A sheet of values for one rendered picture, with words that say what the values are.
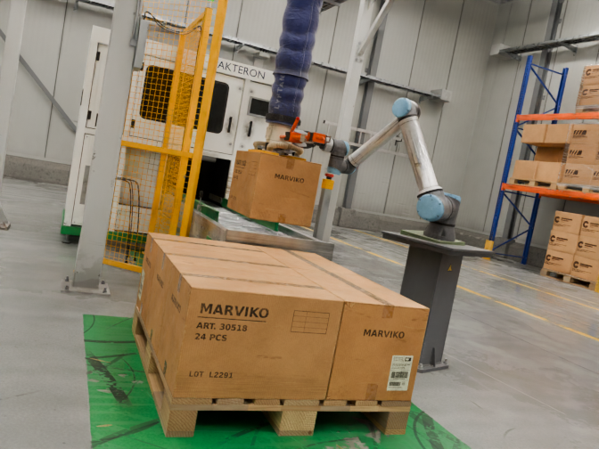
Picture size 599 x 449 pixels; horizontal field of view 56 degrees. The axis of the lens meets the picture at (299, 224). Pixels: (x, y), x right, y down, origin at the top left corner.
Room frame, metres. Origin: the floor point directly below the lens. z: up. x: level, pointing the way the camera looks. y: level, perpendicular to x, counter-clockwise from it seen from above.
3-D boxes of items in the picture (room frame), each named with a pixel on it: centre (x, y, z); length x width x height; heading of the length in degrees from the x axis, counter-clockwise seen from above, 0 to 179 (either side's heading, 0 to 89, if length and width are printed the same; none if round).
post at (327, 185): (4.12, -0.15, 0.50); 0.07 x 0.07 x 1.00; 23
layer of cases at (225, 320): (2.66, 0.10, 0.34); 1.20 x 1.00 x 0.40; 23
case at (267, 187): (3.73, 0.22, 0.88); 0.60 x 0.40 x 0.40; 21
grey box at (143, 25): (3.72, 1.22, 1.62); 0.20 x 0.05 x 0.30; 23
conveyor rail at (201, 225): (4.34, 0.84, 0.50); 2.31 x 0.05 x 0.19; 23
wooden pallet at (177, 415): (2.66, 0.10, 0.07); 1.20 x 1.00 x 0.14; 23
